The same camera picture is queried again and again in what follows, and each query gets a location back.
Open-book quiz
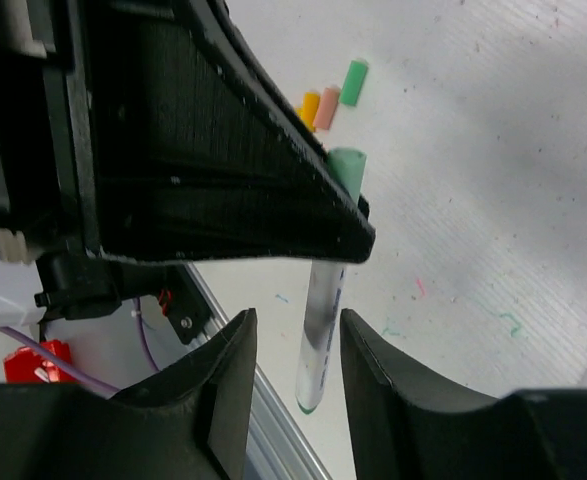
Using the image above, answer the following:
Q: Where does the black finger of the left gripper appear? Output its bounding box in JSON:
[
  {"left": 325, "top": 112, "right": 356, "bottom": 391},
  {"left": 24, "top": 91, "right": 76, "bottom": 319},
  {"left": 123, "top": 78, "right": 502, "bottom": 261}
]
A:
[
  {"left": 208, "top": 1, "right": 369, "bottom": 218},
  {"left": 89, "top": 1, "right": 375, "bottom": 264}
]

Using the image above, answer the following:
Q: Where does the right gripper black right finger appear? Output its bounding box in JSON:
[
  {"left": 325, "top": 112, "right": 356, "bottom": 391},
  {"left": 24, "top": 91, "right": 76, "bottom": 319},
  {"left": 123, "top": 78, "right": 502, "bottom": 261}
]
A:
[{"left": 340, "top": 309, "right": 587, "bottom": 479}]

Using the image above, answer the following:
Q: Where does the yellow pen cap front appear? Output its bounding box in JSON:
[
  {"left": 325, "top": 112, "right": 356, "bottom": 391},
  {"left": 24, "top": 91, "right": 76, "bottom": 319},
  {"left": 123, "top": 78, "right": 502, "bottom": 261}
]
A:
[{"left": 298, "top": 91, "right": 321, "bottom": 129}]

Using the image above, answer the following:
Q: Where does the peach pen cap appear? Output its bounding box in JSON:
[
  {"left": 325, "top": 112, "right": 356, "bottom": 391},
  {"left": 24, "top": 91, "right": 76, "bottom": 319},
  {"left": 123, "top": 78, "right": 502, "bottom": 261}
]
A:
[{"left": 313, "top": 87, "right": 341, "bottom": 130}]

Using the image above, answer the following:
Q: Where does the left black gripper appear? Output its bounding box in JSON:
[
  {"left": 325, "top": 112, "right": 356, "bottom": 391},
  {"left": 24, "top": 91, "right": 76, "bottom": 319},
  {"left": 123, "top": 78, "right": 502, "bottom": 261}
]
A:
[{"left": 0, "top": 1, "right": 102, "bottom": 263}]

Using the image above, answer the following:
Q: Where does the light green pen cap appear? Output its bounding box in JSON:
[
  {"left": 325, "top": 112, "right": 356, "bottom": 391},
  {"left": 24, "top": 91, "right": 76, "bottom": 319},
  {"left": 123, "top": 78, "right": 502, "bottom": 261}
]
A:
[{"left": 339, "top": 59, "right": 368, "bottom": 106}]

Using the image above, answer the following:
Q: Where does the mint cap marker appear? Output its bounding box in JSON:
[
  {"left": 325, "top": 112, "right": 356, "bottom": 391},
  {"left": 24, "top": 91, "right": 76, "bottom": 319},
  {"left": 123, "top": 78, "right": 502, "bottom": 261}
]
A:
[{"left": 295, "top": 147, "right": 367, "bottom": 414}]

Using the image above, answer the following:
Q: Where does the aluminium front rail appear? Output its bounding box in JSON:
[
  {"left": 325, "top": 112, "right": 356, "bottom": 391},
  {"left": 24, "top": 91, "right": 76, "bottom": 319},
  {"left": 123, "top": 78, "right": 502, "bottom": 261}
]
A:
[{"left": 184, "top": 263, "right": 331, "bottom": 480}]

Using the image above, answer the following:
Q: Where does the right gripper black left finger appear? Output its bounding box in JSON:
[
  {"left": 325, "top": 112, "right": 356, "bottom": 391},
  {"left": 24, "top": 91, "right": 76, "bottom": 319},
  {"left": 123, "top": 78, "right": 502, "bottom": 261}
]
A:
[{"left": 0, "top": 309, "right": 257, "bottom": 479}]

